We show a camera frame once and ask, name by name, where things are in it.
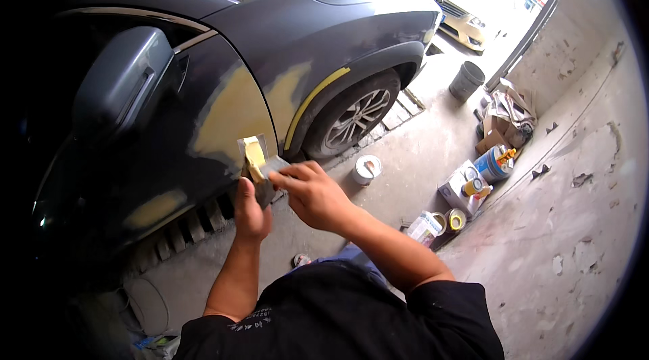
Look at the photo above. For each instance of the car wheel with alloy rim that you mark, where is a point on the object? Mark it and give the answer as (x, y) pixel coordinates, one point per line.
(355, 117)

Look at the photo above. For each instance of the yellow tape roll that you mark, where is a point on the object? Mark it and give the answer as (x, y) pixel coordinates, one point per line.
(456, 219)

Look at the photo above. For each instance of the grey putty scraper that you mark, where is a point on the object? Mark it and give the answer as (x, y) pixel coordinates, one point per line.
(268, 170)

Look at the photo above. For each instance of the person's body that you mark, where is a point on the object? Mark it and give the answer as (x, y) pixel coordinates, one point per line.
(334, 319)

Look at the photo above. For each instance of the white plastic canister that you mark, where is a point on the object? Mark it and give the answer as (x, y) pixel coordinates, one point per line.
(423, 227)

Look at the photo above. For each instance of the metal door rail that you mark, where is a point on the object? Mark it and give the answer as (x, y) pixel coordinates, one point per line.
(532, 20)

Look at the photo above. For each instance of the metal board with yellow putty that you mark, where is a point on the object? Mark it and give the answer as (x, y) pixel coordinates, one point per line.
(253, 154)

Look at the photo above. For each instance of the blue and white paint can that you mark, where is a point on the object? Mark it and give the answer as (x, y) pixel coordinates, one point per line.
(492, 165)

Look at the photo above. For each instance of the person's right fingers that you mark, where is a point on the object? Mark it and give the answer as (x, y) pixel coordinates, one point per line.
(296, 177)

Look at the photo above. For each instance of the grey car side mirror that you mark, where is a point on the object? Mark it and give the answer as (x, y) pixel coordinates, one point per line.
(119, 81)

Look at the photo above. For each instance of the white putty can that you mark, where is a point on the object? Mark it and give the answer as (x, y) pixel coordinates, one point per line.
(366, 170)

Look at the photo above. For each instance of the grey plastic bucket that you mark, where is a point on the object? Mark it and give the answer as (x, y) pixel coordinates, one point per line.
(465, 81)

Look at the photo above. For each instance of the heap of litter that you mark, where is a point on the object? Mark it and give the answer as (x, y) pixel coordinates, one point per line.
(154, 347)

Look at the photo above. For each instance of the person's right hand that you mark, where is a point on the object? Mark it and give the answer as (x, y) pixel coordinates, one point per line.
(322, 200)

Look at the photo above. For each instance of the yellow spray can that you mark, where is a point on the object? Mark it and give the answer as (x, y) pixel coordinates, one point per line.
(474, 187)

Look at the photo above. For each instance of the yellow masking tape strip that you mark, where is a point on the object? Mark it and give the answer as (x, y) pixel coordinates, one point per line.
(309, 101)

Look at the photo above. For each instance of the person's legs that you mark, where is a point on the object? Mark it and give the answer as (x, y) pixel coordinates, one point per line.
(350, 256)

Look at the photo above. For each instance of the white carton box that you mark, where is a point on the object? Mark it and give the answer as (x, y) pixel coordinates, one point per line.
(454, 190)

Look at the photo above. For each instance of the person's left hand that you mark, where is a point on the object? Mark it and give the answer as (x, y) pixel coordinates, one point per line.
(252, 220)

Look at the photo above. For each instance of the grey car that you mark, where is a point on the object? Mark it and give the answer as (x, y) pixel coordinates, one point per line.
(314, 20)

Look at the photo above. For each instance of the beige car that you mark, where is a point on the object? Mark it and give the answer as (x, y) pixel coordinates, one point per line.
(464, 7)

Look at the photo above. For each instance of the heap of paper and cardboard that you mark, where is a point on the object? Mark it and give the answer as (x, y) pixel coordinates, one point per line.
(509, 114)

